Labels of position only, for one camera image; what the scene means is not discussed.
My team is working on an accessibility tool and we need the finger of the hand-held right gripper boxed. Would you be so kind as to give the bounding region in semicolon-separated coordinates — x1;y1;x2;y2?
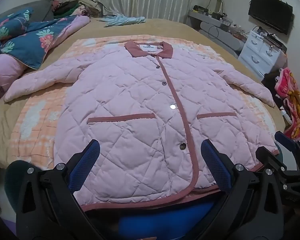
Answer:
274;131;300;166
256;147;287;175

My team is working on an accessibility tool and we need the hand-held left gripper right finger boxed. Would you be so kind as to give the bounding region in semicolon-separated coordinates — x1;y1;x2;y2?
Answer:
201;139;284;240

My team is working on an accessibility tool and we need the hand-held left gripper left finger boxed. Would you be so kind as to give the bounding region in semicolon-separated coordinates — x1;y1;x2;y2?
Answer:
16;139;101;240

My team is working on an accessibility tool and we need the pink quilted jacket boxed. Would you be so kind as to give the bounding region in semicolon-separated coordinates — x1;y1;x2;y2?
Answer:
4;40;280;212

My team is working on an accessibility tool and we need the pile of clothes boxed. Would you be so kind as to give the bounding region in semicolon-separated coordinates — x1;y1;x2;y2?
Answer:
52;0;103;19

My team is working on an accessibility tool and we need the pink cartoon blanket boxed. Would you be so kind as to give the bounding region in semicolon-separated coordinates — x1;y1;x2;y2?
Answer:
274;67;300;140

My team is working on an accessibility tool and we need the dark cloth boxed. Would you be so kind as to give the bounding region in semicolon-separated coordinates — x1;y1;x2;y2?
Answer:
261;69;285;98

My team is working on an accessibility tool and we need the orange checked blanket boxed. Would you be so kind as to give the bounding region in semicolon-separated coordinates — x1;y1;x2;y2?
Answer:
9;35;278;173

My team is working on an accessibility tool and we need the blue cloth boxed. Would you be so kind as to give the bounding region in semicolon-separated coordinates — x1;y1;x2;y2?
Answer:
119;201;212;240

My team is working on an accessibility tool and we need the white drawer cabinet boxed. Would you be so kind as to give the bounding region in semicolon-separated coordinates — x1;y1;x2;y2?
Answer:
237;29;288;80

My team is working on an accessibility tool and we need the grey cluttered desk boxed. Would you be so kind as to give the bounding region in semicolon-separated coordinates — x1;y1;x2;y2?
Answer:
189;4;250;57

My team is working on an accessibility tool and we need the blue floral quilt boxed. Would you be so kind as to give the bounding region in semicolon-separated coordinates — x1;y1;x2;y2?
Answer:
0;9;90;113

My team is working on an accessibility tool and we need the bed with tan sheet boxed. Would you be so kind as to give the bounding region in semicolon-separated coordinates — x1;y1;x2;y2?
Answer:
0;17;288;170

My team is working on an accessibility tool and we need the light blue garment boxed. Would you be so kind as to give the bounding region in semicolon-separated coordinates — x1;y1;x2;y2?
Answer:
97;14;146;28

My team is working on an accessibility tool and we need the grey pillow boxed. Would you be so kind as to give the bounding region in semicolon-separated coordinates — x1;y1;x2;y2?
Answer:
0;0;55;24

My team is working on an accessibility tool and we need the black wall television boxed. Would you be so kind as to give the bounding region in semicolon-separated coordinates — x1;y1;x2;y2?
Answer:
248;0;293;35

